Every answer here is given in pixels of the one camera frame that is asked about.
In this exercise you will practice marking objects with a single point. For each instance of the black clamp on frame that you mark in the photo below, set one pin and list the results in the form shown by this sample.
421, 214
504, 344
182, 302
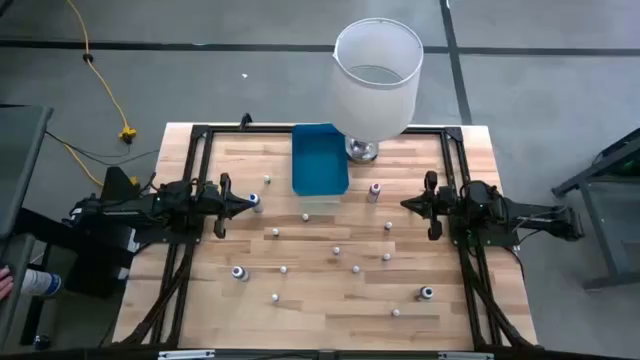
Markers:
245, 120

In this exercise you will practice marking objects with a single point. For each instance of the large black food coloring bottle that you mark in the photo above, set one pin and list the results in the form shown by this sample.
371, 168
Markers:
426, 292

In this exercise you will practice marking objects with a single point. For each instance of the grey office desk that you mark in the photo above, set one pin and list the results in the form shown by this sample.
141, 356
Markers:
20, 165

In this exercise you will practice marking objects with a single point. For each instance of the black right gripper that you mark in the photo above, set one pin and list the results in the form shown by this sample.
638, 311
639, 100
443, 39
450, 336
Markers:
445, 205

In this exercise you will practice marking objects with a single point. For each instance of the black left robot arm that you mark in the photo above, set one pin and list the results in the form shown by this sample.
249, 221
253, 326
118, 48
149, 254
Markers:
125, 212

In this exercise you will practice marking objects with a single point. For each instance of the black aluminium rig frame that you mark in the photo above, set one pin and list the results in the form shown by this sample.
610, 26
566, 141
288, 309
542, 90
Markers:
200, 132

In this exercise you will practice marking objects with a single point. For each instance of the black equipment stand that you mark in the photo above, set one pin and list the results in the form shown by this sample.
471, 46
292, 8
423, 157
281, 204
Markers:
95, 270

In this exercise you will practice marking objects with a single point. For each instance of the person's hand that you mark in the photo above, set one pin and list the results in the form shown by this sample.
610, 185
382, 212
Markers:
4, 284

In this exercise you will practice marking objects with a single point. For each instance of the black caster wheel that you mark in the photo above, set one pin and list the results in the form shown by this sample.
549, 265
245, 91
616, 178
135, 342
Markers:
41, 342

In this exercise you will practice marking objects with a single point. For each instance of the dark grey metal desk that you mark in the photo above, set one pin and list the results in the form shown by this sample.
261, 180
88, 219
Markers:
600, 200

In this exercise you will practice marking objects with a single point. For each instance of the blue plastic bin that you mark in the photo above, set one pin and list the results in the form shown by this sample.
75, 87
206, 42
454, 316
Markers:
320, 160

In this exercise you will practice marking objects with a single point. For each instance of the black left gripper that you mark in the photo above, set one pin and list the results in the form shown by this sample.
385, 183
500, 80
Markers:
215, 202

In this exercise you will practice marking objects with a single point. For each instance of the large red food coloring bottle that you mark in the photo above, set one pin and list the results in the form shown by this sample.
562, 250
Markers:
374, 192

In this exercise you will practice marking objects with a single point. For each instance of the white shade silver table lamp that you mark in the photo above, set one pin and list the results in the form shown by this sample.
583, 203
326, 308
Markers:
375, 100

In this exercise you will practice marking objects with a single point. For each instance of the large purple food coloring bottle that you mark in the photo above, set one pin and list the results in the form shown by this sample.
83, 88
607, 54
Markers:
239, 272

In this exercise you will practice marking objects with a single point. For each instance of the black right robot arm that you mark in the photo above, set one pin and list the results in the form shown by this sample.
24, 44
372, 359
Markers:
530, 215

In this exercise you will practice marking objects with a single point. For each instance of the white can with blue end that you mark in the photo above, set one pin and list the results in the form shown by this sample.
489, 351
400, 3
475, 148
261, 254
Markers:
40, 282

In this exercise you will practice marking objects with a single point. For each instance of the silver frame bracket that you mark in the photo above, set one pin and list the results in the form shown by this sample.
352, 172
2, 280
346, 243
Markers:
465, 356
186, 355

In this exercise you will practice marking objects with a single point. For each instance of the large blue food coloring bottle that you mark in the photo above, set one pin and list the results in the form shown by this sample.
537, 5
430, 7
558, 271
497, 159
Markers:
255, 200

